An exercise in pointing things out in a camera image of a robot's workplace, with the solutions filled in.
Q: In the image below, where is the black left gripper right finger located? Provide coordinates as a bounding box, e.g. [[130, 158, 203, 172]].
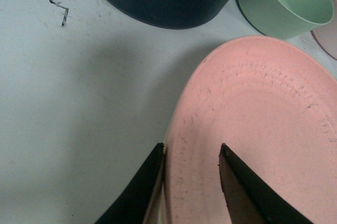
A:
[[219, 143, 311, 223]]

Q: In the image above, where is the pink bowl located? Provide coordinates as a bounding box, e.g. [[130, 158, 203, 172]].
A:
[[312, 0, 336, 60]]

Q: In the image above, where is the pink plate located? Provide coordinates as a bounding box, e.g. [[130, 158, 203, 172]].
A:
[[162, 36, 336, 223]]

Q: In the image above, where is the green bowl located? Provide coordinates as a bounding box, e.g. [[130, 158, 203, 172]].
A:
[[237, 0, 334, 40]]

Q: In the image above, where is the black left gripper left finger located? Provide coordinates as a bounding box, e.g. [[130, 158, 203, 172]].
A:
[[96, 143, 165, 223]]

